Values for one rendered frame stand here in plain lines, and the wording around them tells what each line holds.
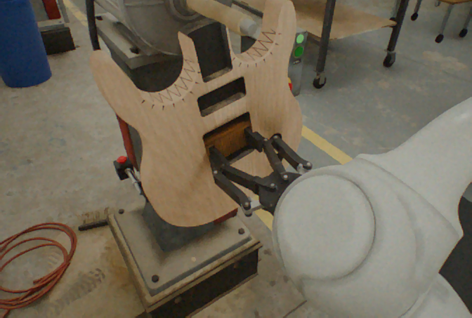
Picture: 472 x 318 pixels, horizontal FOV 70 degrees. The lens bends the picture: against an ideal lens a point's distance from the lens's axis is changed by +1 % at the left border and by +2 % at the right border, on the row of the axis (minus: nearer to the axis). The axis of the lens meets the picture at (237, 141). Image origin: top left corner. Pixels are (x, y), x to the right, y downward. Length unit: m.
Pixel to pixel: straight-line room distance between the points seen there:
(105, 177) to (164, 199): 1.63
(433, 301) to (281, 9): 0.44
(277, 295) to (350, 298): 1.38
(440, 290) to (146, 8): 0.64
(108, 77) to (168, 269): 1.00
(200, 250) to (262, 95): 0.90
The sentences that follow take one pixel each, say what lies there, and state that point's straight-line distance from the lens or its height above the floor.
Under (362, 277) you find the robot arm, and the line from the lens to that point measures 0.24.
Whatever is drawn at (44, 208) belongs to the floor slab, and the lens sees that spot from 2.19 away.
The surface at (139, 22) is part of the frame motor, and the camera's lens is 0.73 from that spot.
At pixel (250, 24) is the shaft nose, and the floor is 1.26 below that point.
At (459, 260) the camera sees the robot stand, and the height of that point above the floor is 0.47.
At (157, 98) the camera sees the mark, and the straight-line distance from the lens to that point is 0.53.
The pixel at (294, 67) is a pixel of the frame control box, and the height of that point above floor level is 1.03.
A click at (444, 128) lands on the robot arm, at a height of 1.27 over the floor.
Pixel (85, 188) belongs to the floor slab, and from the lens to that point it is 2.21.
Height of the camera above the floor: 1.43
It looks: 37 degrees down
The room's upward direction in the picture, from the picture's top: straight up
